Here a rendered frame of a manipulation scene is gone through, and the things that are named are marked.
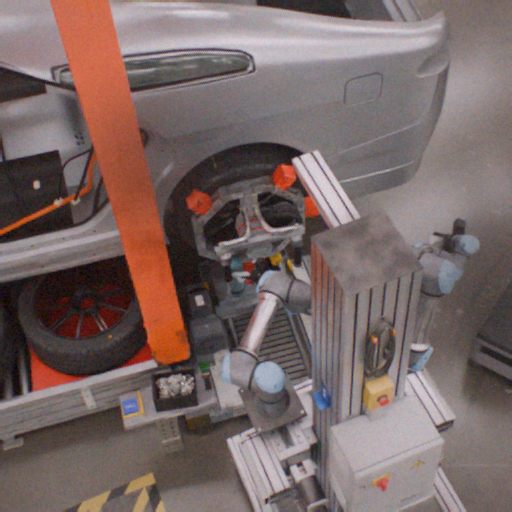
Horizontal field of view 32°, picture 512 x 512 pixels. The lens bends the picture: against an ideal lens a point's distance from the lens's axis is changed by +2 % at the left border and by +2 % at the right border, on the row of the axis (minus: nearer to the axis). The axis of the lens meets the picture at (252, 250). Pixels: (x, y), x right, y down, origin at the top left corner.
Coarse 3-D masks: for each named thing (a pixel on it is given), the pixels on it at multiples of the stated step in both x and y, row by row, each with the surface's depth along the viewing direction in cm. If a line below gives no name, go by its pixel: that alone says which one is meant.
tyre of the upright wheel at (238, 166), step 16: (256, 144) 413; (272, 144) 417; (208, 160) 409; (224, 160) 406; (240, 160) 405; (256, 160) 405; (272, 160) 408; (288, 160) 416; (192, 176) 412; (208, 176) 405; (224, 176) 403; (240, 176) 405; (256, 176) 408; (176, 192) 422; (208, 192) 408; (304, 192) 426; (176, 208) 424; (192, 240) 432
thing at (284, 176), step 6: (282, 168) 402; (288, 168) 405; (276, 174) 405; (282, 174) 401; (288, 174) 401; (294, 174) 404; (276, 180) 405; (282, 180) 402; (288, 180) 403; (294, 180) 404; (276, 186) 404; (282, 186) 405; (288, 186) 407
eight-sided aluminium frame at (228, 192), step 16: (224, 192) 401; (240, 192) 401; (256, 192) 404; (272, 192) 407; (288, 192) 410; (304, 208) 422; (192, 224) 419; (288, 224) 438; (304, 224) 432; (288, 240) 439; (208, 256) 432; (240, 256) 445
